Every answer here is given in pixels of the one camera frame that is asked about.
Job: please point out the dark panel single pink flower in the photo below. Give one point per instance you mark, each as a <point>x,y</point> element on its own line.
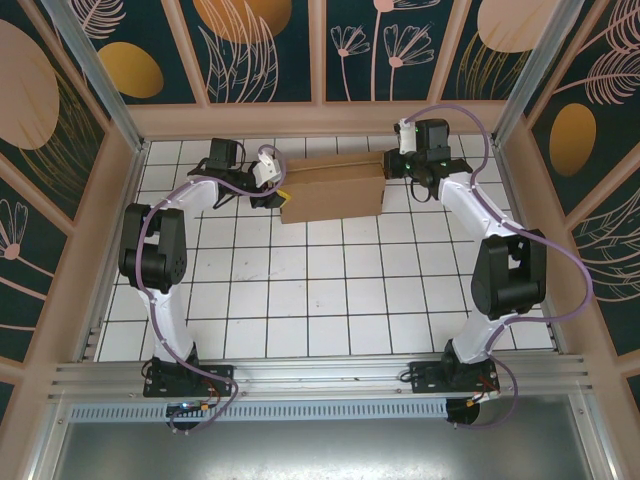
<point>25,280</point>

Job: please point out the aluminium corner post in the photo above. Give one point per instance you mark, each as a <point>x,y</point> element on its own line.
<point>527,75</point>
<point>105,85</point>

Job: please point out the aluminium side rail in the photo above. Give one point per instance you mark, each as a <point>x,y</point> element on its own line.
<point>92,340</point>
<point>557,340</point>

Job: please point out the dark panel orange circle leaves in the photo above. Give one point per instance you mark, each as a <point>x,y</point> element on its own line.
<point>290,60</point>

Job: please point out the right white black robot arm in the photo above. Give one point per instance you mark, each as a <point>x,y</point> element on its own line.
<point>475,205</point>

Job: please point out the dark panel with orange oval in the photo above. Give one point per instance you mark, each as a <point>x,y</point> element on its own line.
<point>175,75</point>

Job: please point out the dark panel orange oval feathers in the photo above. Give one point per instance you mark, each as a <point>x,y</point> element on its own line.
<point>600,125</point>

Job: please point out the dark panel with pink flowers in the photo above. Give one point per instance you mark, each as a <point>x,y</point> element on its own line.
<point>370,75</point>

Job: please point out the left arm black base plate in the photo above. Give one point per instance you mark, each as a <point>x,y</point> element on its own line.
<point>220,375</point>

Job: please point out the dark panel with pink circle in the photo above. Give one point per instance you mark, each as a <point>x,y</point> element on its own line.
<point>465,75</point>

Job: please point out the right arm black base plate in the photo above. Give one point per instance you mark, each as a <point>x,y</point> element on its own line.
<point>425,375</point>

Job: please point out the long aluminium mounting rail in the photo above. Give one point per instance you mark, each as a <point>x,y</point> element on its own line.
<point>320,375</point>

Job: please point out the dark panel pink oval gold-lines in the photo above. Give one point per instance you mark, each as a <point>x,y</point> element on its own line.
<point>30,100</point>

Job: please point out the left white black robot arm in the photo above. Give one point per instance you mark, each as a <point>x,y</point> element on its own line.
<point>167,325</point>

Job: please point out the grey metal sheet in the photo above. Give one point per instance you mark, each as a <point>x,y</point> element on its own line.
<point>320,450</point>

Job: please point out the brown cardboard box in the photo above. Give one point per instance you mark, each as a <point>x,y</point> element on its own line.
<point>330,200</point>

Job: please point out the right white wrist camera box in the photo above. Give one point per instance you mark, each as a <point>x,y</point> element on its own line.
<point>407,137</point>

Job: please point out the dark panel pink feather leaves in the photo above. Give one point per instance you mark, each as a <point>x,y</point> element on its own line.
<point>610,280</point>

